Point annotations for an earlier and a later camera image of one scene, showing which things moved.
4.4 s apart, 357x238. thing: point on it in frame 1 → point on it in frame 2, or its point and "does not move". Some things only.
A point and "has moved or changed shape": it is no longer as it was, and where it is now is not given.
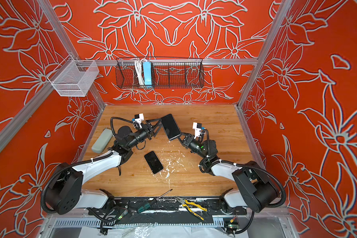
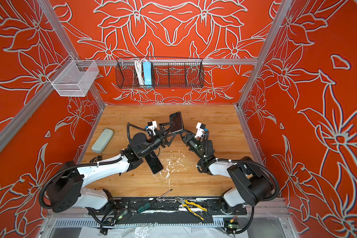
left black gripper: (148, 130) → (162, 139)
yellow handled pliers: (184, 202) does not move
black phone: (170, 127) has moved or changed shape
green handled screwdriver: (147, 206) does not move
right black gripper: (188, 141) does not move
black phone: (153, 162) does not move
